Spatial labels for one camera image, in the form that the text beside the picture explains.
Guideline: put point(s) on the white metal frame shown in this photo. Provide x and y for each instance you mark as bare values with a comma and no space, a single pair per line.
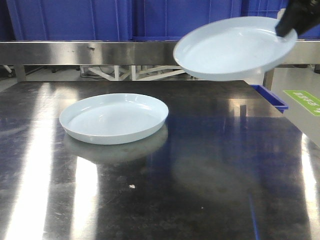
131,73

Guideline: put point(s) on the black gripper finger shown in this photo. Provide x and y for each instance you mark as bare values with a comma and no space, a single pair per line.
299,15

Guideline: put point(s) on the light blue plate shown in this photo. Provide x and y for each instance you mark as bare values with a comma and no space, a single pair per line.
233,49
114,118

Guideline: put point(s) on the steel shelf leg, left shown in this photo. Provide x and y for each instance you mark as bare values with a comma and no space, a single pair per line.
20,73

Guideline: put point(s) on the blue plastic crate, left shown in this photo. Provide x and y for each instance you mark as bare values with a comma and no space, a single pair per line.
68,20

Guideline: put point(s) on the green floor sign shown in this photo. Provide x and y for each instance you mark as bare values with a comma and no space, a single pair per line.
310,102

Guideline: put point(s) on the stainless steel shelf rail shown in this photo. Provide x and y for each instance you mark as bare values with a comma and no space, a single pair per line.
71,53

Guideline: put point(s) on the steel shelf leg, right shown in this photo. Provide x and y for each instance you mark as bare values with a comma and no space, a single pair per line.
268,79

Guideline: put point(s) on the blue plastic crate, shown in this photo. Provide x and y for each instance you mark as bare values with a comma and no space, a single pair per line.
162,20
68,20
262,8

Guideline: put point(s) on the blue plastic crate, middle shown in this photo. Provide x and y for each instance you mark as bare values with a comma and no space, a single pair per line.
162,20

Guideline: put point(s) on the blue plastic crate, right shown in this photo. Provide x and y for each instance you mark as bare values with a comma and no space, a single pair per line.
262,8

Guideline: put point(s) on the steel shelf leg, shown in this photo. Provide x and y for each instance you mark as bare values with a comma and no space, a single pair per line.
20,73
268,79

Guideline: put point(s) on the blue bin beside table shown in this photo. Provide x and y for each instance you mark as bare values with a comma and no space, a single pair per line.
272,98

